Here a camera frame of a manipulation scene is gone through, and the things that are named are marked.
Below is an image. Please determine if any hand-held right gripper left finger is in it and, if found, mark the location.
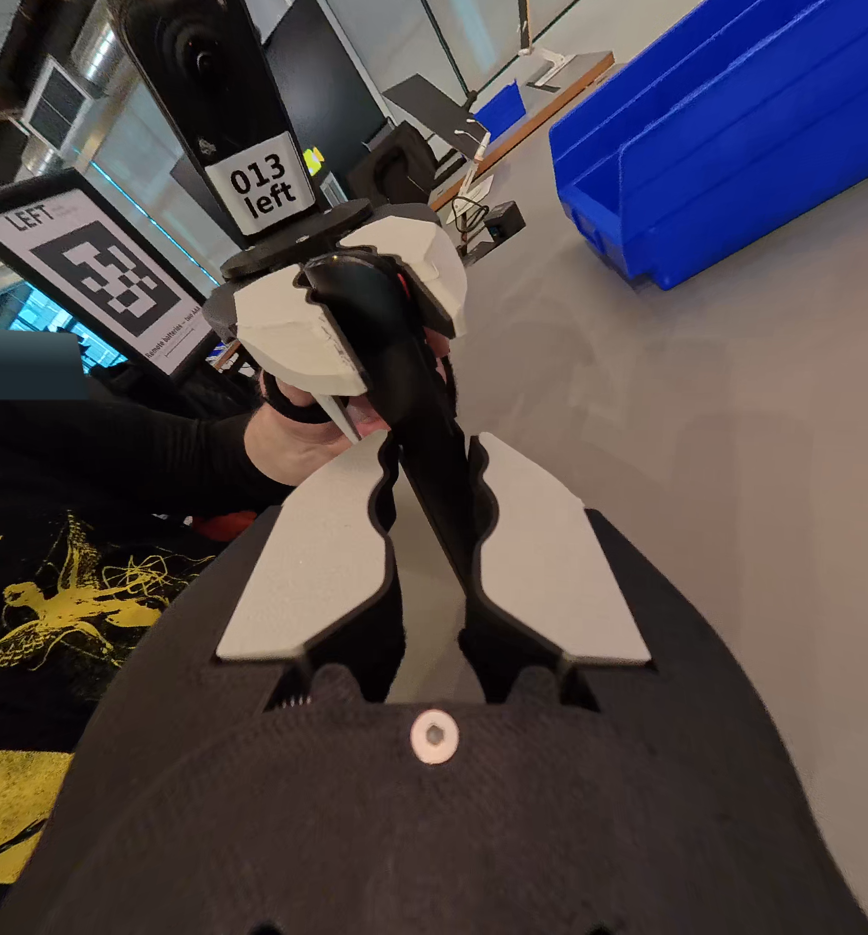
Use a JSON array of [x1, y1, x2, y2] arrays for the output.
[[215, 430, 406, 704]]

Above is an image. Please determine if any white air vent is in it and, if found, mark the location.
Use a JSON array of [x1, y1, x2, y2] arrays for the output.
[[18, 57, 105, 156]]

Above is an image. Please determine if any black bag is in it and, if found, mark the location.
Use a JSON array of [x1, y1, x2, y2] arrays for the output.
[[346, 120, 441, 211]]

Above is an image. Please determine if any black yellow printed shirt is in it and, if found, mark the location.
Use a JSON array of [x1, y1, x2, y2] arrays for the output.
[[0, 504, 223, 935]]

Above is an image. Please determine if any black framed marker sign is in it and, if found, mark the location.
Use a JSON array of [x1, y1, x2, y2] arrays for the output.
[[0, 168, 224, 382]]

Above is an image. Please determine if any black board document stand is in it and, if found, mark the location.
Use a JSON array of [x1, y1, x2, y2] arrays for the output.
[[381, 73, 497, 214]]

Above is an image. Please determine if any small blue bin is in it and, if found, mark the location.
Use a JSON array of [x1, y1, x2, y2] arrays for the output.
[[474, 80, 528, 140]]

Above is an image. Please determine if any black charger box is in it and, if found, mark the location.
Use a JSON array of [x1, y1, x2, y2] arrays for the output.
[[452, 201, 527, 262]]

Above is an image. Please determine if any black remote control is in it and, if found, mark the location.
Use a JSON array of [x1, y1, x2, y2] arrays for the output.
[[301, 252, 498, 589]]

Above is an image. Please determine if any blue plastic bin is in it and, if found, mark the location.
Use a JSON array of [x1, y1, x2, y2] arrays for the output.
[[548, 0, 868, 292]]

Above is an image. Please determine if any grey desk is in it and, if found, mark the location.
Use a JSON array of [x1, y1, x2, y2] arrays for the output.
[[383, 62, 868, 935]]

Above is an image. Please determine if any person's left hand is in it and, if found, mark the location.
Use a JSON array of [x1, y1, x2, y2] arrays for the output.
[[244, 329, 458, 488]]

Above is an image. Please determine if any black television screen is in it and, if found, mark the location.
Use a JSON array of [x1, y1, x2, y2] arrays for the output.
[[262, 0, 392, 184]]

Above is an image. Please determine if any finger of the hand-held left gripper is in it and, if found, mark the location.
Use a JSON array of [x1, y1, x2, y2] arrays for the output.
[[339, 215, 470, 339], [233, 264, 371, 397]]

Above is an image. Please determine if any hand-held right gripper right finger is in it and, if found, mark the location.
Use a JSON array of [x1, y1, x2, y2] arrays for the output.
[[458, 431, 655, 704]]

